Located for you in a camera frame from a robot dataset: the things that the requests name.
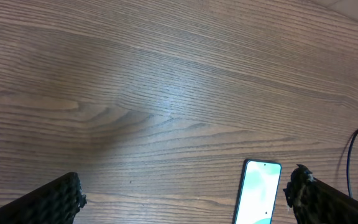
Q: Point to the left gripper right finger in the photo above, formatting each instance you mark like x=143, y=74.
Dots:
x=314, y=202

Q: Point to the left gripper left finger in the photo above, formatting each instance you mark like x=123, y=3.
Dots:
x=56, y=202

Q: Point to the Samsung Galaxy smartphone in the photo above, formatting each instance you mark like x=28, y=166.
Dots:
x=257, y=192

